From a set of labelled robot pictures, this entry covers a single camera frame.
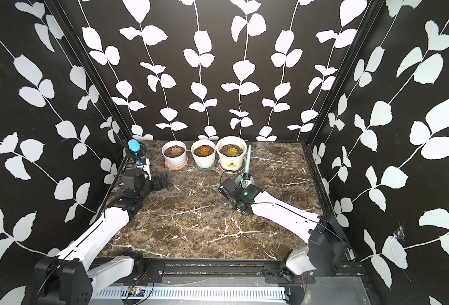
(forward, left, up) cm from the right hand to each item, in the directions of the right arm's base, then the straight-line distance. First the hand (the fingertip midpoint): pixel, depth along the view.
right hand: (237, 198), depth 83 cm
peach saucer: (+24, +35, -11) cm, 44 cm away
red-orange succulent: (+30, +18, -2) cm, 35 cm away
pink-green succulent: (+30, +35, -2) cm, 46 cm away
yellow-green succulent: (+28, +2, 0) cm, 28 cm away
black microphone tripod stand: (+28, +57, -6) cm, 64 cm away
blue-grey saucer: (+25, +15, -11) cm, 31 cm away
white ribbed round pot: (+25, +32, -4) cm, 40 cm away
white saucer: (+23, +1, -12) cm, 26 cm away
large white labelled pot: (+23, +5, -4) cm, 24 cm away
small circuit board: (-33, +40, -11) cm, 53 cm away
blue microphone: (+22, +50, +11) cm, 56 cm away
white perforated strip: (-34, +7, -12) cm, 36 cm away
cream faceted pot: (+23, +18, -4) cm, 30 cm away
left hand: (+9, +36, +7) cm, 38 cm away
